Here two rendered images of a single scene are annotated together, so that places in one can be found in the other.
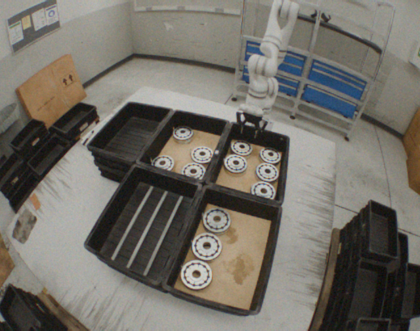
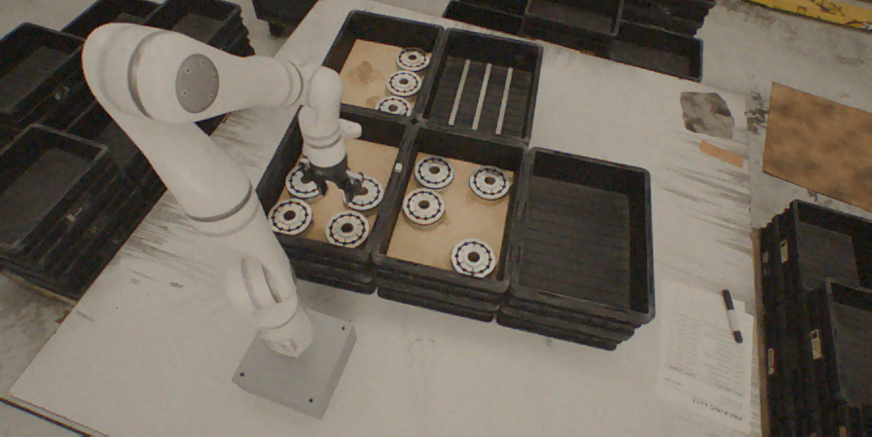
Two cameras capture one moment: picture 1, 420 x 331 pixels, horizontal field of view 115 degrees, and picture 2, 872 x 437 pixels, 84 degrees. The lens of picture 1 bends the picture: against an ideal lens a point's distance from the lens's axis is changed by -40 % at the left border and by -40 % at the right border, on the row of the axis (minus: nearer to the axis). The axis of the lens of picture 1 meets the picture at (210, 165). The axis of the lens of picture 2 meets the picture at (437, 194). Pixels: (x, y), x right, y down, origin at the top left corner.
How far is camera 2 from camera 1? 1.36 m
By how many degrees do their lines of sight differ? 75
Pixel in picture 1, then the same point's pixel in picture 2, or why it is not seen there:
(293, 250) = (280, 129)
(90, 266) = (549, 94)
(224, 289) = (381, 56)
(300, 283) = not seen: hidden behind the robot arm
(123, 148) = (586, 224)
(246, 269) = (356, 73)
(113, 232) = (523, 96)
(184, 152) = (458, 223)
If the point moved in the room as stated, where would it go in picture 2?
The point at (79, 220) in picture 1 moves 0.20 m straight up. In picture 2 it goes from (602, 143) to (626, 97)
